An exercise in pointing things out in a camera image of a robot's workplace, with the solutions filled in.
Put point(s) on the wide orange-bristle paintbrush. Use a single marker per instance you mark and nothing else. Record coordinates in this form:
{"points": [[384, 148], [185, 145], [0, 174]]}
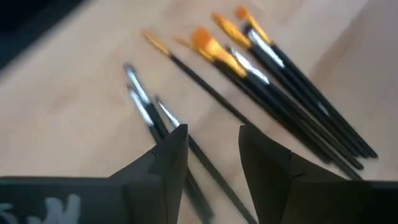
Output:
{"points": [[217, 53]]}

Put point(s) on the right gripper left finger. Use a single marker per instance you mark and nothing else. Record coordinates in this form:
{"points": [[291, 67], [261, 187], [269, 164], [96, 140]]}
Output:
{"points": [[93, 202]]}

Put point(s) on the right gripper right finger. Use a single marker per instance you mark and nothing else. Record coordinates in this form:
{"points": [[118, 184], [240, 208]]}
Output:
{"points": [[311, 202]]}

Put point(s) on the thin black orange-tip paintbrush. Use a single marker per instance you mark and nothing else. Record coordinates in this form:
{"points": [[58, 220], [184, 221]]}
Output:
{"points": [[202, 82], [273, 114]]}

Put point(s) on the black aluminium table frame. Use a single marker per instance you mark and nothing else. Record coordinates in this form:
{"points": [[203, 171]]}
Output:
{"points": [[18, 25]]}

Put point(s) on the black paintbrush silver ferrule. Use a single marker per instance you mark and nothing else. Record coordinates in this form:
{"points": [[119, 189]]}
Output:
{"points": [[252, 67], [265, 46]]}

